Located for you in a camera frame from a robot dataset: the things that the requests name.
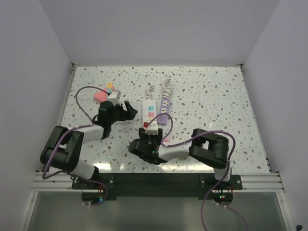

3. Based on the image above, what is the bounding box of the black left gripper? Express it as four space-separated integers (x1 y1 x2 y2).
108 101 137 125

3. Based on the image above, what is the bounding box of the white multicolour power strip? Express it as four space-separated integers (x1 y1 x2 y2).
142 100 156 123

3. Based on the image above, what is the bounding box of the purple power strip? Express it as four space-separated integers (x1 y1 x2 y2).
157 98 171 126

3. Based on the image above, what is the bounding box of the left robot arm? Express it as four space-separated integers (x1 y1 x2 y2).
40 101 138 189

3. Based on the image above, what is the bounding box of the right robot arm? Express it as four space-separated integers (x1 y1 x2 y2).
128 128 235 189

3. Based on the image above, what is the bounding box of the pink triangular power strip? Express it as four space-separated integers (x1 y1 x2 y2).
94 82 115 103

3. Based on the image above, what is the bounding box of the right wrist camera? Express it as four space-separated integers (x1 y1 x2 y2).
145 121 159 135

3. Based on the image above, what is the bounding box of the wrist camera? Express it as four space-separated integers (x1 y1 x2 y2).
108 90 121 105
145 121 159 135

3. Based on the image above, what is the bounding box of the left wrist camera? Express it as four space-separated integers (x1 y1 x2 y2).
108 90 121 105

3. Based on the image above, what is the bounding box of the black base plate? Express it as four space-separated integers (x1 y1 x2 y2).
71 172 243 202

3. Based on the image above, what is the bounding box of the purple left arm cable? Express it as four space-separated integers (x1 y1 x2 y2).
42 86 109 206

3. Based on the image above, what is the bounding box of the aluminium frame rail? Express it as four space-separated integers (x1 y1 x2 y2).
240 173 284 193

